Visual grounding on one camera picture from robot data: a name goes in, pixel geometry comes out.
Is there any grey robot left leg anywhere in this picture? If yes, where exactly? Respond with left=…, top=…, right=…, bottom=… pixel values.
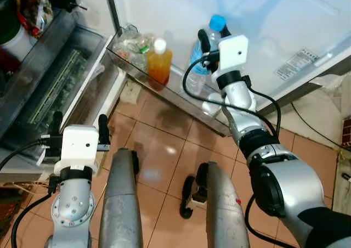
left=99, top=148, right=144, bottom=248

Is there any small black object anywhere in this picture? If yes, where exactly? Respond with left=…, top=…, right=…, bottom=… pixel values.
left=52, top=0, right=88, bottom=13

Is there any clear water bottle blue cap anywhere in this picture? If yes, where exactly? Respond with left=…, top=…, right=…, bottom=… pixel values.
left=188, top=14, right=229, bottom=95

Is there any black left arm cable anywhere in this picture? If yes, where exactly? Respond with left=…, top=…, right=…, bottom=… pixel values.
left=0, top=140, right=58, bottom=248

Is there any black floor cable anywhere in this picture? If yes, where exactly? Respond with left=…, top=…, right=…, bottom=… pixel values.
left=290, top=102, right=351, bottom=151

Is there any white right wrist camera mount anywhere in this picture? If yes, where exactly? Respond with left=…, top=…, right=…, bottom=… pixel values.
left=216, top=35, right=250, bottom=76

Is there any clear fridge crisper drawer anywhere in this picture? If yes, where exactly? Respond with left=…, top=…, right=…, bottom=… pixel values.
left=0, top=9, right=118, bottom=150

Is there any grey robot leg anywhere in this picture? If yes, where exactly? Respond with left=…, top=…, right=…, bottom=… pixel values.
left=99, top=148, right=144, bottom=248
left=180, top=161, right=251, bottom=248

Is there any clear plastic bag of food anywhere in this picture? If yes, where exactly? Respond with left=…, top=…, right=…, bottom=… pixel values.
left=111, top=24, right=155, bottom=72

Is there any red packaged food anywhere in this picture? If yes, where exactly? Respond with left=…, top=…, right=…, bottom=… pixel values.
left=16, top=0, right=55, bottom=37

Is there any stainless steel fridge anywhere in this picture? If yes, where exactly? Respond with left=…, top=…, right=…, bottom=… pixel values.
left=0, top=0, right=127, bottom=180

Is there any printed fridge door sticker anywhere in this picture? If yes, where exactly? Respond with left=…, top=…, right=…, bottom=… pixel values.
left=274, top=48, right=320, bottom=82

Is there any orange juice bottle white cap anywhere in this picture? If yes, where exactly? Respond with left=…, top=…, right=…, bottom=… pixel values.
left=145, top=38, right=174, bottom=87

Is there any grey robot right leg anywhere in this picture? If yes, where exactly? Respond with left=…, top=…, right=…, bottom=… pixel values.
left=180, top=161, right=251, bottom=248

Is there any white fridge door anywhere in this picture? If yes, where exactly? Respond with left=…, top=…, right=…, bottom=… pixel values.
left=107, top=0, right=351, bottom=136

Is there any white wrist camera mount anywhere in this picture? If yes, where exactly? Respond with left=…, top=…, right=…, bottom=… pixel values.
left=216, top=35, right=250, bottom=76
left=56, top=125, right=106, bottom=176

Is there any green and white pot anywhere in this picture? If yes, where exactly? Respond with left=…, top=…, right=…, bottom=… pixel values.
left=0, top=0, right=28, bottom=62

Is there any clear fridge door shelf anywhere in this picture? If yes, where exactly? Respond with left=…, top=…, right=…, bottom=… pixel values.
left=106, top=24, right=242, bottom=138

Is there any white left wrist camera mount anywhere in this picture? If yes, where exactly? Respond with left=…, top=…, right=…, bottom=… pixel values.
left=56, top=125, right=106, bottom=176

